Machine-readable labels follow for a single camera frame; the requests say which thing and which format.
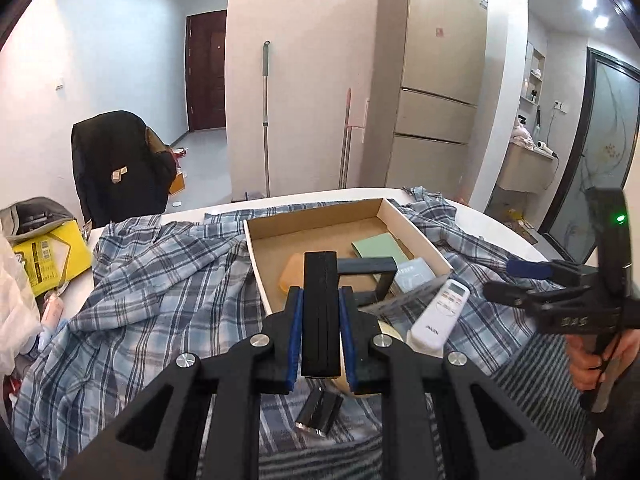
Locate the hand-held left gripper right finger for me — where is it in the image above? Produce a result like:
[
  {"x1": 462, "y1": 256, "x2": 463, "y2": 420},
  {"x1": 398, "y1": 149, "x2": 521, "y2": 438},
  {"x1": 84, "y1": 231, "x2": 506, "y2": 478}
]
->
[{"x1": 339, "y1": 285, "x2": 583, "y2": 480}]

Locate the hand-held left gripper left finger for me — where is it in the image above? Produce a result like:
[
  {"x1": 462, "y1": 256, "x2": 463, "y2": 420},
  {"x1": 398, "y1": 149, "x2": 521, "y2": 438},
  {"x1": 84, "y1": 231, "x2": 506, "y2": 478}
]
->
[{"x1": 60, "y1": 285, "x2": 306, "y2": 480}]

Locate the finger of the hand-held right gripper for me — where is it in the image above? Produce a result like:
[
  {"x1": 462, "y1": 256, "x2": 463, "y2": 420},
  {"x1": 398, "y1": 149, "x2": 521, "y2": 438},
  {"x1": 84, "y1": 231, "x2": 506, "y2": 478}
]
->
[
  {"x1": 506, "y1": 258, "x2": 586, "y2": 286},
  {"x1": 482, "y1": 280, "x2": 576, "y2": 311}
]

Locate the black rectangular box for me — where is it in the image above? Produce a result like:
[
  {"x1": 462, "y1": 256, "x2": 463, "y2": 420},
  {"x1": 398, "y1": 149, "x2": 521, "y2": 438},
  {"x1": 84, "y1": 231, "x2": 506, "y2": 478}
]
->
[{"x1": 301, "y1": 251, "x2": 344, "y2": 379}]

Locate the white remote control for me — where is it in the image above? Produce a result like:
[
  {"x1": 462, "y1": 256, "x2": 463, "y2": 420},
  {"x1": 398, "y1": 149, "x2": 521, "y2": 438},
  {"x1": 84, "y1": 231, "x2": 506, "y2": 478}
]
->
[{"x1": 406, "y1": 278, "x2": 472, "y2": 358}]

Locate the black square frame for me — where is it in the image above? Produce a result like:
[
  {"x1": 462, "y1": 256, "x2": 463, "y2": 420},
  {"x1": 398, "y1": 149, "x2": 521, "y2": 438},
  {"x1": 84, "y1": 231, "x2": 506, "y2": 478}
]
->
[{"x1": 336, "y1": 256, "x2": 401, "y2": 306}]

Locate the green card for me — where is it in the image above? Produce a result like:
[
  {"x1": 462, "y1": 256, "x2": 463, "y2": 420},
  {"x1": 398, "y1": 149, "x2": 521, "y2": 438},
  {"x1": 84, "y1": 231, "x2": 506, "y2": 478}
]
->
[{"x1": 351, "y1": 232, "x2": 411, "y2": 267}]

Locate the cardboard box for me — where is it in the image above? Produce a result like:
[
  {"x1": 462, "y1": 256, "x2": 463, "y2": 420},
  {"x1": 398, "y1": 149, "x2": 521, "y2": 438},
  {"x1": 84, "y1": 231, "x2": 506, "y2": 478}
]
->
[{"x1": 243, "y1": 198, "x2": 453, "y2": 316}]

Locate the person's right forearm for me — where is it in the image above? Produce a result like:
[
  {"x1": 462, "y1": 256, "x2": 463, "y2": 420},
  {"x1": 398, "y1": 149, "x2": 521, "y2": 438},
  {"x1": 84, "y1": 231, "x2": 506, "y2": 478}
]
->
[{"x1": 592, "y1": 345, "x2": 640, "y2": 480}]

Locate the person's right hand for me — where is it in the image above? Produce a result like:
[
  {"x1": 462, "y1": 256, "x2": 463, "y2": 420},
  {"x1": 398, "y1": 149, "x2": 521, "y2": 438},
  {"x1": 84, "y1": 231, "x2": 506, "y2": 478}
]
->
[{"x1": 566, "y1": 330, "x2": 640, "y2": 393}]

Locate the patterned floor mat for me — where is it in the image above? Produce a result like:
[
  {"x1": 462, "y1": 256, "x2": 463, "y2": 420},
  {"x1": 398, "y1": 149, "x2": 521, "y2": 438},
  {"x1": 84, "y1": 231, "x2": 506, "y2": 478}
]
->
[{"x1": 492, "y1": 200, "x2": 540, "y2": 243}]

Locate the grey striped cloth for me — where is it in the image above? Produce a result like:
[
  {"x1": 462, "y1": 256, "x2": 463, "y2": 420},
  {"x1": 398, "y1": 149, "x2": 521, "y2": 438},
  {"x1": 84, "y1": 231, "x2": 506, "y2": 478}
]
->
[{"x1": 250, "y1": 330, "x2": 596, "y2": 480}]

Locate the beige vanity cabinet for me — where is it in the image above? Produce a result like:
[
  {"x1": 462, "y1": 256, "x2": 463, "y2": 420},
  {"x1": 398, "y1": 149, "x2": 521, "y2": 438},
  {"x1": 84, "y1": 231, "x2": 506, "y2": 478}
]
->
[{"x1": 497, "y1": 142, "x2": 558, "y2": 193}]

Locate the blue plaid shirt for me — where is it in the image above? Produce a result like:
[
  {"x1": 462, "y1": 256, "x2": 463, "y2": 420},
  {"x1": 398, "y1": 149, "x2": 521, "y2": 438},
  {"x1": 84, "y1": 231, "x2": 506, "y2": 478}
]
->
[{"x1": 12, "y1": 186, "x2": 591, "y2": 480}]

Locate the pink cloth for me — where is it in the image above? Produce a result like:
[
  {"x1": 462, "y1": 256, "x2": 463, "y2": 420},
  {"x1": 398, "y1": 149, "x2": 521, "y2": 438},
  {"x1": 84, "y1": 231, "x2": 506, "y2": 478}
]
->
[{"x1": 510, "y1": 122, "x2": 536, "y2": 148}]

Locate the beige refrigerator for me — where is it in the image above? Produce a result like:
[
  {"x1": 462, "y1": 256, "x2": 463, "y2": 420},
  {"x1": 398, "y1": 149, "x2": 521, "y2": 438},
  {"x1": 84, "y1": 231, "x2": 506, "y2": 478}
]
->
[{"x1": 360, "y1": 0, "x2": 488, "y2": 201}]

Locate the brown chair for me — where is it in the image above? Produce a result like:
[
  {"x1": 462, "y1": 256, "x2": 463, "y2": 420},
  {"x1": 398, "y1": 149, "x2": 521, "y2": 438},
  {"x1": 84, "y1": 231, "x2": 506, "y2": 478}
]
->
[{"x1": 144, "y1": 127, "x2": 178, "y2": 171}]

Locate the pink tube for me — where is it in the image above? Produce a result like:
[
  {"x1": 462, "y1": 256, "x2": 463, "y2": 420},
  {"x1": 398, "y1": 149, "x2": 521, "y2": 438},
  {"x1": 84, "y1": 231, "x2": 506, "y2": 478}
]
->
[{"x1": 39, "y1": 294, "x2": 65, "y2": 332}]

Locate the yellow bag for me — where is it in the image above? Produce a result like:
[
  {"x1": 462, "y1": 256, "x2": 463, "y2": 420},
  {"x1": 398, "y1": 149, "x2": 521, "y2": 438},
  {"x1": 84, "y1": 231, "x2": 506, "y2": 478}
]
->
[{"x1": 12, "y1": 220, "x2": 94, "y2": 296}]

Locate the black jacket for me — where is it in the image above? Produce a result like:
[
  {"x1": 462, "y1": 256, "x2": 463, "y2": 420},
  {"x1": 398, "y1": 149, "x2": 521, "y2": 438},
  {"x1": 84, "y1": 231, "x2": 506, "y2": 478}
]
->
[{"x1": 71, "y1": 111, "x2": 177, "y2": 228}]

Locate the white plastic bag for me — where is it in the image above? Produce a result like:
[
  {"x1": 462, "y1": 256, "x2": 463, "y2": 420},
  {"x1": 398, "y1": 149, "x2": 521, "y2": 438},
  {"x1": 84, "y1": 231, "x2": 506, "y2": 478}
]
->
[{"x1": 0, "y1": 237, "x2": 43, "y2": 376}]

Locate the dark brown door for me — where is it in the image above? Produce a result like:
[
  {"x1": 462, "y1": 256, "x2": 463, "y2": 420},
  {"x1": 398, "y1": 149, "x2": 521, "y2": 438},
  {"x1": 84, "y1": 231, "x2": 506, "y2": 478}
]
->
[{"x1": 185, "y1": 10, "x2": 228, "y2": 133}]

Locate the grey bag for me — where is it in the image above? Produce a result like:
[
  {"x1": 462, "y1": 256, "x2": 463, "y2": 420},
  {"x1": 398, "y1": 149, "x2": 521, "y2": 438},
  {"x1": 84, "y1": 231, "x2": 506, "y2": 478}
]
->
[{"x1": 0, "y1": 197, "x2": 76, "y2": 241}]

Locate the wall niche shelf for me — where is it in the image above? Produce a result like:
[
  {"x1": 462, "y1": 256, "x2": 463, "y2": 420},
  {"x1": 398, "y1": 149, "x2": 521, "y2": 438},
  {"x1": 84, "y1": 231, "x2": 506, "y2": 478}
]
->
[{"x1": 520, "y1": 40, "x2": 547, "y2": 106}]

